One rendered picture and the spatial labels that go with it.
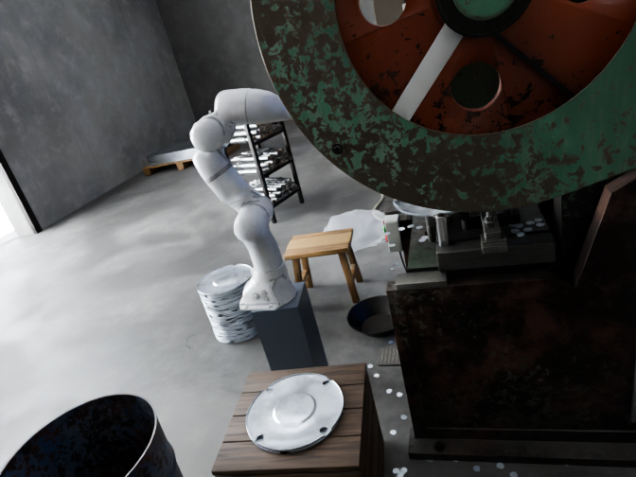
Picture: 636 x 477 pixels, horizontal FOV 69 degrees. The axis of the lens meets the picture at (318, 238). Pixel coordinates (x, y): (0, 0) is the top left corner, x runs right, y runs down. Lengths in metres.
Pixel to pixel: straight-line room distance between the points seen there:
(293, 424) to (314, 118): 0.84
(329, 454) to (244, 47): 7.78
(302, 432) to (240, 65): 7.73
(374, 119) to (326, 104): 0.10
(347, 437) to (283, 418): 0.20
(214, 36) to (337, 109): 7.88
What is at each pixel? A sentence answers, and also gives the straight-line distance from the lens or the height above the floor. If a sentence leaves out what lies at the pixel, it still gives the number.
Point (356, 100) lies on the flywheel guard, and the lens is 0.94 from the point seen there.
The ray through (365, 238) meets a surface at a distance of 2.90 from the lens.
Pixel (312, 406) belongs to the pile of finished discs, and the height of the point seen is 0.37.
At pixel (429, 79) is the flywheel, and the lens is 0.95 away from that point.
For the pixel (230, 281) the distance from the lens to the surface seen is 2.37.
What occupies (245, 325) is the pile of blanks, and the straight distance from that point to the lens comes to 2.40.
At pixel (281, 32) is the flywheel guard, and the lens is 0.96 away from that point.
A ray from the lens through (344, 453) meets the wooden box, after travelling 1.31.
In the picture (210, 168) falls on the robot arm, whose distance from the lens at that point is 1.58.
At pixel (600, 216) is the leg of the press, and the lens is 1.30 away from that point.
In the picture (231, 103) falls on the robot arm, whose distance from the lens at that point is 1.50.
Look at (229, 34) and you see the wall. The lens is 8.68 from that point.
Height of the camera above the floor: 1.33
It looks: 24 degrees down
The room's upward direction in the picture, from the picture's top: 14 degrees counter-clockwise
